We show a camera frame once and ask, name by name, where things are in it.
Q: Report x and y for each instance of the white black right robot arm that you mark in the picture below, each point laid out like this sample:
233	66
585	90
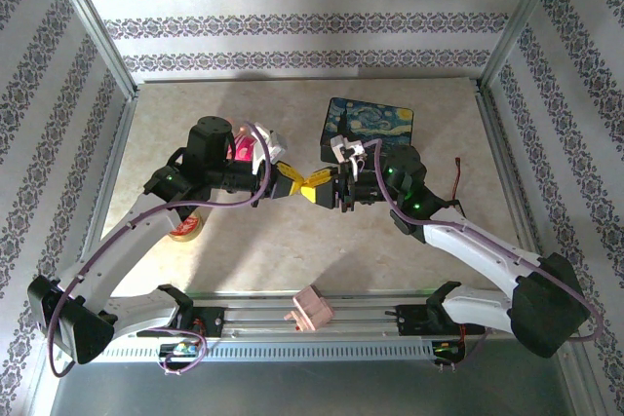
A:
478	250

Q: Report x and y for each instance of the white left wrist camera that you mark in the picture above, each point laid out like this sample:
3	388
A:
270	140

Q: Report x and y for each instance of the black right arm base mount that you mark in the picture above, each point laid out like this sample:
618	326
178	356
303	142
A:
414	321

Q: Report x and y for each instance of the pink striped plush toy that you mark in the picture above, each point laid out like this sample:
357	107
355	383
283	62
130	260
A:
244	149

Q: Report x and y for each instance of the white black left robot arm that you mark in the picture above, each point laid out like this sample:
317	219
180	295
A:
127	240

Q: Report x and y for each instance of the aluminium frame post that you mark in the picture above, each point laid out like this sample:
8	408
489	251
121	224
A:
524	21
92	21

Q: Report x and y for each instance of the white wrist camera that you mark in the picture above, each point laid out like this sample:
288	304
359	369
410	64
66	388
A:
270	140
346	148

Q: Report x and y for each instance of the starry night painted box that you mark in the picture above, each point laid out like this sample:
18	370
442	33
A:
375	119

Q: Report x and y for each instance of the yellow tape roll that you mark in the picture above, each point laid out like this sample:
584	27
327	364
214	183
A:
187	230

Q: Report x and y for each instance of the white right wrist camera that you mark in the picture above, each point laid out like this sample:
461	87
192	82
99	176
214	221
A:
346	148

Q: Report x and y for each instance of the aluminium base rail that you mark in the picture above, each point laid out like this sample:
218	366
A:
263	318

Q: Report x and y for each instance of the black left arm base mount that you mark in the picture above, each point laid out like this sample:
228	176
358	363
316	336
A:
209	321

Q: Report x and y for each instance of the pink wooden block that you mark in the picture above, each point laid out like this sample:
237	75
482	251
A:
312	311

